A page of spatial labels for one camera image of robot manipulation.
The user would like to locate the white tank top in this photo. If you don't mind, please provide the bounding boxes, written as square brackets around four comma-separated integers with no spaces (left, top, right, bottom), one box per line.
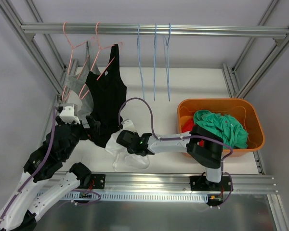
[105,130,150,172]

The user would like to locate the black tank top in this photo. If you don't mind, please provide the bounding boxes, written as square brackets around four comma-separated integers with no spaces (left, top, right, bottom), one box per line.
[86,44,127,148]

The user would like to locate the red tank top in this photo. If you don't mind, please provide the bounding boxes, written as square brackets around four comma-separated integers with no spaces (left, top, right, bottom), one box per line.
[182,118,204,147]

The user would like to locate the pink hanger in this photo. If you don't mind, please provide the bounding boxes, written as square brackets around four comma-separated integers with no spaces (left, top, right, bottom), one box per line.
[79,22,124,99]
[61,22,96,102]

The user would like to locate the blue hanger of red top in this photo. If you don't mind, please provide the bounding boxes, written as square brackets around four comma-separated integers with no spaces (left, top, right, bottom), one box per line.
[163,24,171,102]

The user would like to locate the green tank top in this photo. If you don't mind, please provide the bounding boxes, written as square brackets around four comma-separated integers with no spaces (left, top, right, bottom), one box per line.
[193,110,249,149]

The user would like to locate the blue hanger of white top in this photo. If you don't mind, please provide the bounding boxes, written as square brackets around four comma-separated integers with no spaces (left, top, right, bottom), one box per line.
[137,24,145,100]

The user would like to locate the blue hanger of green top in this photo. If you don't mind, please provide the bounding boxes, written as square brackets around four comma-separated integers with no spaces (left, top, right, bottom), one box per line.
[153,23,157,101]

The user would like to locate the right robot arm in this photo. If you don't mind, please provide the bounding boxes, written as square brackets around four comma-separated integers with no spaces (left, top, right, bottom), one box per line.
[116,126,223,191]

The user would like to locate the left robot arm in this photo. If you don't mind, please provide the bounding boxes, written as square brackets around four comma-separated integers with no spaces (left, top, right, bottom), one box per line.
[0,118,92,231]

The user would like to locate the grey tank top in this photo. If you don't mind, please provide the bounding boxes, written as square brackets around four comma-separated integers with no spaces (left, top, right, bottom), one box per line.
[66,41,101,122]

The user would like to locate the orange plastic basket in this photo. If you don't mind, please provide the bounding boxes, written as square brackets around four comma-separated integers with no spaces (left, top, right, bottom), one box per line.
[177,98,265,157]

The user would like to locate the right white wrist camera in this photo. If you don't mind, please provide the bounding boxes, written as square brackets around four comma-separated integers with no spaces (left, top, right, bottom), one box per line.
[121,119,137,132]

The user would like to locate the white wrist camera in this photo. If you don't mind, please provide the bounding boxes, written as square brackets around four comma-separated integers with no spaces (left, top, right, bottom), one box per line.
[121,119,137,132]
[58,103,80,124]

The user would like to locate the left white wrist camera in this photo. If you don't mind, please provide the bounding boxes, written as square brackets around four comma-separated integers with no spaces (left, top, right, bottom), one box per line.
[58,103,80,124]

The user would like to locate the aluminium front rail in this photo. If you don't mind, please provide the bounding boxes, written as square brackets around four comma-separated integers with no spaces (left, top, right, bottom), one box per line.
[18,170,279,193]

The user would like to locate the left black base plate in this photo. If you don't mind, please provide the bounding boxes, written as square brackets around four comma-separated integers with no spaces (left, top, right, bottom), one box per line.
[79,173,105,190]

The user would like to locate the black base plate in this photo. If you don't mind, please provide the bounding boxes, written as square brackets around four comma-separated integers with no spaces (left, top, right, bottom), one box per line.
[189,175,233,192]
[79,173,105,190]

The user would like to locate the white slotted cable duct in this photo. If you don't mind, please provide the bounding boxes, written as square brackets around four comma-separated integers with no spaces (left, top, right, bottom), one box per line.
[61,191,208,203]

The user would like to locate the aluminium frame posts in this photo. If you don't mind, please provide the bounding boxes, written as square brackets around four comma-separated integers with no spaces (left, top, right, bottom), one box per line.
[0,0,289,102]

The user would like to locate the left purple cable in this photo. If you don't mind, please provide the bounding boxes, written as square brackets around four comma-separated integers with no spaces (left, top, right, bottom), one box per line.
[0,105,58,229]

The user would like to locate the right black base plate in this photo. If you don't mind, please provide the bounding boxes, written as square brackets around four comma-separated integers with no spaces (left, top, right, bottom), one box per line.
[189,175,233,192]

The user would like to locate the aluminium hanging rail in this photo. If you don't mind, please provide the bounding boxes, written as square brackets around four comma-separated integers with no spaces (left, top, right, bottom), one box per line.
[21,23,289,39]

